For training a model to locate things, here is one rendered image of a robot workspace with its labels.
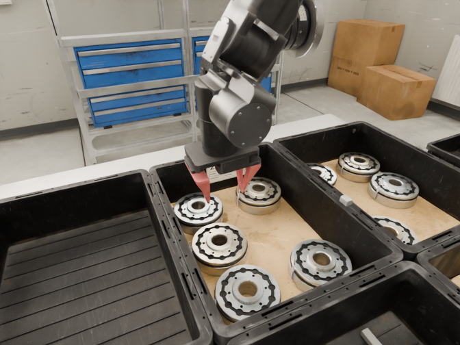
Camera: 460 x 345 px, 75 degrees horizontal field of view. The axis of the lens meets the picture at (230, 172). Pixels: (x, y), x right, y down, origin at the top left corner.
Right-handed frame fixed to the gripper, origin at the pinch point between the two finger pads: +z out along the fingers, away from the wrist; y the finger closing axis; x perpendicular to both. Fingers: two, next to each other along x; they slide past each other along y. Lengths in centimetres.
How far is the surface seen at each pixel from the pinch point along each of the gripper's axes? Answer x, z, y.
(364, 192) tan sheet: 2.3, 15.4, 36.6
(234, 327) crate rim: -20.9, 1.7, -7.3
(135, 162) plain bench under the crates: 60, 27, -12
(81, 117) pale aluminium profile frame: 184, 58, -39
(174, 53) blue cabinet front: 190, 27, 36
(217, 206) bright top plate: 7.8, 10.3, 0.9
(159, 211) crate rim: 2.6, 2.3, -11.2
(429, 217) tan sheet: -10.2, 15.4, 43.0
